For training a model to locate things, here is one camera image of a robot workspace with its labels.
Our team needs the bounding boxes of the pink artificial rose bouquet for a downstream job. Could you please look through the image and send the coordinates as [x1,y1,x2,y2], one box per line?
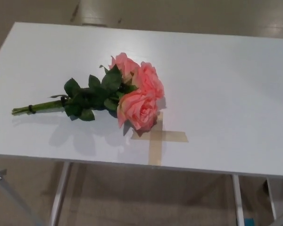
[11,52,166,130]

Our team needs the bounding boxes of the beige tape strip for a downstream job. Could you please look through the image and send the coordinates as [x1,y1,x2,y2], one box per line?
[148,111,164,166]
[130,130,189,143]

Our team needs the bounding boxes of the white table leg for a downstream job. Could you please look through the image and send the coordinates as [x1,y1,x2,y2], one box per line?
[265,178,278,221]
[231,174,246,226]
[49,161,72,226]

